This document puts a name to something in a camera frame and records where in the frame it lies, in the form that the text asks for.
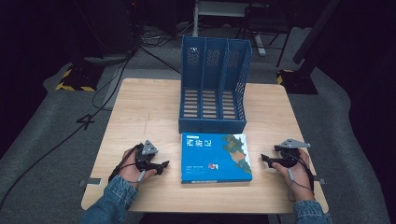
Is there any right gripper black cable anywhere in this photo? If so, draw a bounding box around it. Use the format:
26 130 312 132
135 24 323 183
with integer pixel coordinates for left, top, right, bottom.
287 148 316 203

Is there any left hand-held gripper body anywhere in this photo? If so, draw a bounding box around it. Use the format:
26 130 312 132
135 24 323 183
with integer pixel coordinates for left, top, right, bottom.
134 139 161 173

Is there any long black floor cable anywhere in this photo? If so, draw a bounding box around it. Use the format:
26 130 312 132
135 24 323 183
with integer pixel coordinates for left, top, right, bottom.
0 55 134 213

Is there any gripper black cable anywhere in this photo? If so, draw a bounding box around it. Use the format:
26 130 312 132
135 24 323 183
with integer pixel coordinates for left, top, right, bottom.
287 148 316 203
107 144 142 184

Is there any blue book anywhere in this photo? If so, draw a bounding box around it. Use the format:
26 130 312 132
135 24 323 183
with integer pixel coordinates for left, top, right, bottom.
180 132 253 185

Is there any black metal chair frame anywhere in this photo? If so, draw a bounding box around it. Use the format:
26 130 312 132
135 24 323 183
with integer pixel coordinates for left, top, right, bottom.
236 3 295 68

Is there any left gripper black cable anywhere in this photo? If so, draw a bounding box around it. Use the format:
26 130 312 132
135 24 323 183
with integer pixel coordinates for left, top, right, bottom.
107 144 142 184

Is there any white metal stand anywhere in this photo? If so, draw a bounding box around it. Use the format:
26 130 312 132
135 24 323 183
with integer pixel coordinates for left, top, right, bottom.
191 0 268 57

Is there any black slanted stand pole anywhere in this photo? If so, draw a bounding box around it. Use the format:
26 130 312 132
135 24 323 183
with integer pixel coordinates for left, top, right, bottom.
292 0 342 65

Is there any blue plastic file rack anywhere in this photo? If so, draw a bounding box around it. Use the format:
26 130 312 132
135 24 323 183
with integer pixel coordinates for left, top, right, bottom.
177 35 253 134

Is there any yellow black striped stand base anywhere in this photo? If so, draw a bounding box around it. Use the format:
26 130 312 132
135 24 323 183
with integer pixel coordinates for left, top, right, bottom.
55 64 106 93
276 68 319 96

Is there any person's right hand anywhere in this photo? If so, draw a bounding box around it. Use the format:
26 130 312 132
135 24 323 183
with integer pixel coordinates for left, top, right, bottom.
271 148 316 203

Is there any person's left hand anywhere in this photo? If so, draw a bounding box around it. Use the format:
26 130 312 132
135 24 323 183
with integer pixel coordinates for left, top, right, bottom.
120 147 158 189

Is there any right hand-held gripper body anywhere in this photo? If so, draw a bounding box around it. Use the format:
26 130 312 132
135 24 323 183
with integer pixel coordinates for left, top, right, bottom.
270 138 312 169

